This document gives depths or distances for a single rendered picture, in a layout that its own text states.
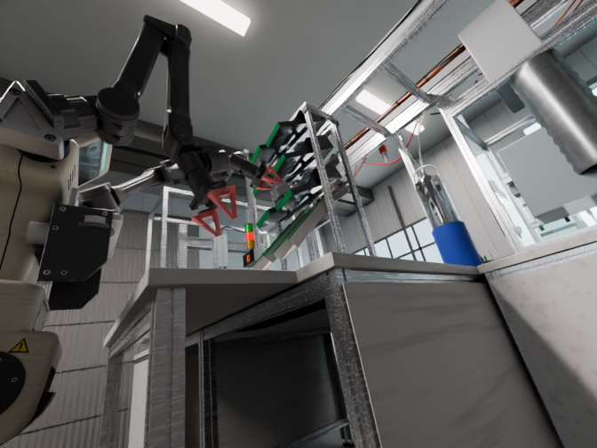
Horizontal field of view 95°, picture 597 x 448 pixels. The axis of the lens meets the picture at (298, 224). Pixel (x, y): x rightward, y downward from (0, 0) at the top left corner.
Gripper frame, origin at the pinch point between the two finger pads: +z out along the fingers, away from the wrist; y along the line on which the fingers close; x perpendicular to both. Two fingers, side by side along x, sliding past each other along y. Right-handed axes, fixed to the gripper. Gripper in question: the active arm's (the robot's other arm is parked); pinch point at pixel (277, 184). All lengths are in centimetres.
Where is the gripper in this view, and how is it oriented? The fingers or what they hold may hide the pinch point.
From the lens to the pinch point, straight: 104.9
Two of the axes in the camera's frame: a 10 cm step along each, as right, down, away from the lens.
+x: -2.6, 8.1, -5.3
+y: -4.1, 4.0, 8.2
